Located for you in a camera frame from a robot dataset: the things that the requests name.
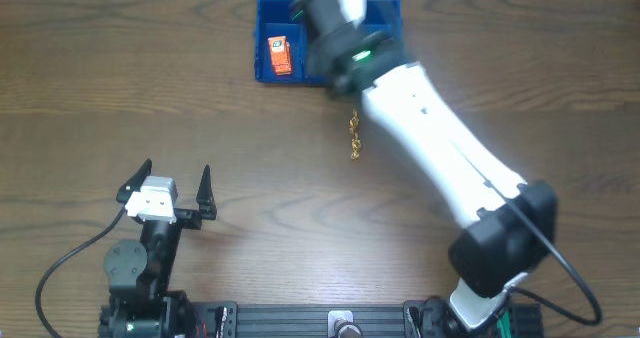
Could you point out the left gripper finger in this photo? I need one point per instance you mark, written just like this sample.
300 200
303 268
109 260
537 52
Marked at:
206 203
134 185

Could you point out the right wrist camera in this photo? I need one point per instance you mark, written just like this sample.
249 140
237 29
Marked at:
352 0

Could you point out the gold candy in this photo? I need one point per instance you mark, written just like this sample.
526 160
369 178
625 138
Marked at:
354 122
355 147

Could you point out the blue tray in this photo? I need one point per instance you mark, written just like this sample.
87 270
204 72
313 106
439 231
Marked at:
272 13

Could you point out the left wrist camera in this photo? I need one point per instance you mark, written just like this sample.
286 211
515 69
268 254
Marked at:
152 198

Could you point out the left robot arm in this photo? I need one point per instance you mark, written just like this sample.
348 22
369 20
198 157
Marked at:
125 265

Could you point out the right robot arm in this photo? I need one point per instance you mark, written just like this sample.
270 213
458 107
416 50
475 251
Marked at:
430 138

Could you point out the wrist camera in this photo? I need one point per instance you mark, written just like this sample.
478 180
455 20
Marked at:
152 198
352 0

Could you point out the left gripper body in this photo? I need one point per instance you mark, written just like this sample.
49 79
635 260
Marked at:
187 218

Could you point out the mounting rail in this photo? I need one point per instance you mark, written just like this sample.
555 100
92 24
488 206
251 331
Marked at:
290 320

